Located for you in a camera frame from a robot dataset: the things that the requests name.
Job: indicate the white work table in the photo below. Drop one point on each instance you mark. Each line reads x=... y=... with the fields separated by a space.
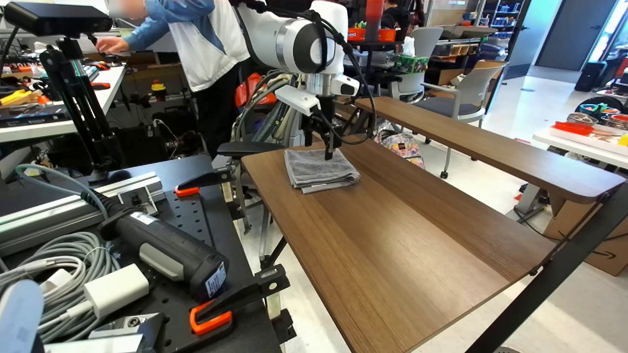
x=588 y=148

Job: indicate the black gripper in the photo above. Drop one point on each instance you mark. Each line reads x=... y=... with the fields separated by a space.
x=323 y=121

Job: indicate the yellow tool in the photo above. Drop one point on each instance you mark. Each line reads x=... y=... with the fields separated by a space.
x=19 y=99

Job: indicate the cardboard box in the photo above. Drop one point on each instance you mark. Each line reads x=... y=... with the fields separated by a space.
x=588 y=229

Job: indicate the white wrist camera block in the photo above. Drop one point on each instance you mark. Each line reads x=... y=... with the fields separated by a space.
x=296 y=101

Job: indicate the black camera stand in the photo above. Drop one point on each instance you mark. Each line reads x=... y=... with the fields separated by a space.
x=80 y=111

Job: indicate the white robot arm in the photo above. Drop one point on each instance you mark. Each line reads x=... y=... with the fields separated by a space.
x=286 y=41

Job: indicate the aluminum extrusion bar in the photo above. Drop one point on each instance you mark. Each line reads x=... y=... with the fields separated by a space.
x=64 y=213

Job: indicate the white office chair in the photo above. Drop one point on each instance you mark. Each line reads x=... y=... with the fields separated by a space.
x=423 y=42

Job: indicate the red tray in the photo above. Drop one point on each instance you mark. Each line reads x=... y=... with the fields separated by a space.
x=571 y=129

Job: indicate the black shelf support bracket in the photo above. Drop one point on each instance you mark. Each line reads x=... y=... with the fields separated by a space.
x=555 y=268

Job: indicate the person in white blue shirt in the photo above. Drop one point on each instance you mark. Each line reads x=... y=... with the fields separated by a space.
x=208 y=46

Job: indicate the black orange bar clamp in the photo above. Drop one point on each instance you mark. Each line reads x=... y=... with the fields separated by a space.
x=202 y=180
x=247 y=295

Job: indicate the black handheld device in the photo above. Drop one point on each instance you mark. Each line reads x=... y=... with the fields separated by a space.
x=168 y=252

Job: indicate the black perforated base board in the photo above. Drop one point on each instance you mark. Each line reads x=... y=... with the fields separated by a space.
x=188 y=223

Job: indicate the orange object behind arm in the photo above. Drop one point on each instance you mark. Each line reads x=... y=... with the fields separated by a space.
x=247 y=90

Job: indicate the light blue rounded object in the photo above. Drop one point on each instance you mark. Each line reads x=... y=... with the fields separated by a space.
x=19 y=321

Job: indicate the black camera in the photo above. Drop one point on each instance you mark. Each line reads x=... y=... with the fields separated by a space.
x=55 y=19

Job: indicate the dark gray door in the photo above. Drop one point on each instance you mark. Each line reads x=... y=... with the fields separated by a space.
x=575 y=33

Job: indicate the cluttered white back table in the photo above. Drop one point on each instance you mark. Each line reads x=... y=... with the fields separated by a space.
x=496 y=150

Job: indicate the white cluttered workbench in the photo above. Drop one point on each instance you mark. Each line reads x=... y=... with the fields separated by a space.
x=39 y=129

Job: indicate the orange storage bin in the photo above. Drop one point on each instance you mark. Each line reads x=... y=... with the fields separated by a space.
x=369 y=35

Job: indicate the gray towel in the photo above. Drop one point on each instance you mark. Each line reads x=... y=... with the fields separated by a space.
x=316 y=172

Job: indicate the gray plastic chair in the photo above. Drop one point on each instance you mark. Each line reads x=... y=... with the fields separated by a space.
x=473 y=90

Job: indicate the white power adapter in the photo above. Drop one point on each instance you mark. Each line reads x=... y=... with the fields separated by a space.
x=117 y=292

